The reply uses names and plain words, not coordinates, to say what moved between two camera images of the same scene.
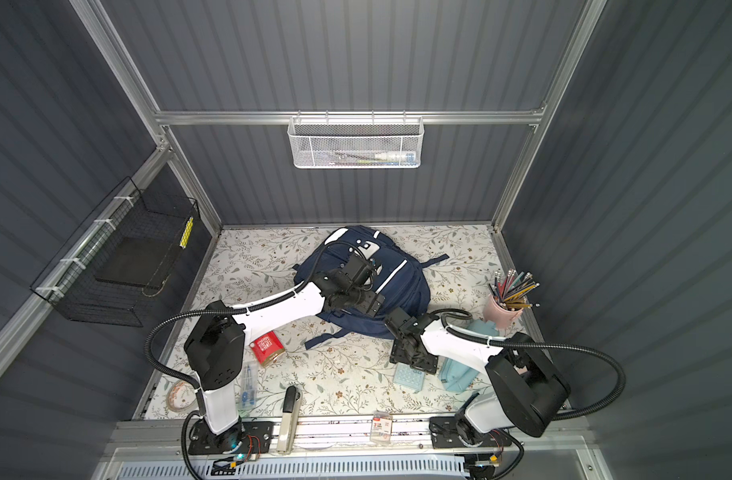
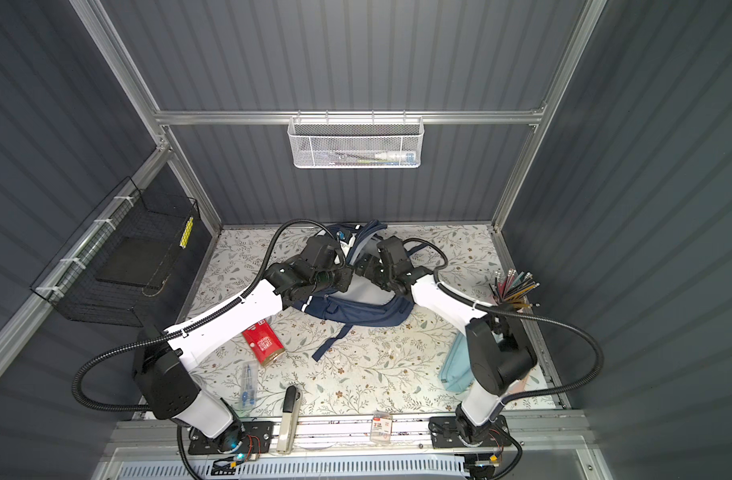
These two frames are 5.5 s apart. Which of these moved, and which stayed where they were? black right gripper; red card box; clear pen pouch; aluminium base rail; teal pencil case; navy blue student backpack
Moved: navy blue student backpack; black right gripper
Stayed: aluminium base rail; clear pen pouch; red card box; teal pencil case
